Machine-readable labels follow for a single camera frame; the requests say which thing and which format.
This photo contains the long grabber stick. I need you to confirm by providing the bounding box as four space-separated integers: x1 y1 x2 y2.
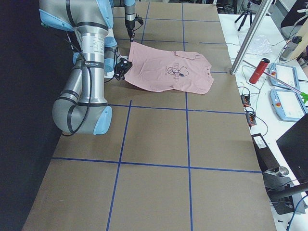
263 72 308 103

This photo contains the pink Snoopy t-shirt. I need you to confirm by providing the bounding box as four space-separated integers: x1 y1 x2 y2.
125 42 214 94

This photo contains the orange black connector box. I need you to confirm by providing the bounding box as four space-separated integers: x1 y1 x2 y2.
240 94 251 107

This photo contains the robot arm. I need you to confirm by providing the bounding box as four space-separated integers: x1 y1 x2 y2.
110 0 136 43
39 0 119 136

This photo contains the black monitor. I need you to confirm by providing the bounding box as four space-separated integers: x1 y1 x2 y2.
276 115 308 183

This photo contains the aluminium frame post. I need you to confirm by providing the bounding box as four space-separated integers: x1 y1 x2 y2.
231 0 272 75

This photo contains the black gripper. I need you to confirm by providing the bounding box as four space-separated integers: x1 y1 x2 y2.
125 20 135 42
114 60 132 78

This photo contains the black camera tripod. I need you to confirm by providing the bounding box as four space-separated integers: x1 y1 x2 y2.
234 0 253 32

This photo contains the far teach pendant tablet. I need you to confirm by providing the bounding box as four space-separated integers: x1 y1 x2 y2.
269 63 300 90

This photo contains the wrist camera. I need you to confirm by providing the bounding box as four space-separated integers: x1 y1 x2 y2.
135 14 144 26

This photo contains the near teach pendant tablet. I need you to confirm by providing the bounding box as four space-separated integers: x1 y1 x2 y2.
269 89 308 122

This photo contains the clear plastic bag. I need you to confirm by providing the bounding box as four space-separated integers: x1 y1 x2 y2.
246 35 272 55

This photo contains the grey water bottle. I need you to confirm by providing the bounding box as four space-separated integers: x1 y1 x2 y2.
280 36 302 61

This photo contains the red cylindrical bottle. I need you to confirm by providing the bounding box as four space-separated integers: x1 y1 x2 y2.
249 58 270 84

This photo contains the teach pendant tablet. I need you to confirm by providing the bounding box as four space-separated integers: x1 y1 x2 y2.
269 63 300 90
269 89 308 122

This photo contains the black flat device box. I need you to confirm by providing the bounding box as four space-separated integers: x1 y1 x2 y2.
251 133 280 172

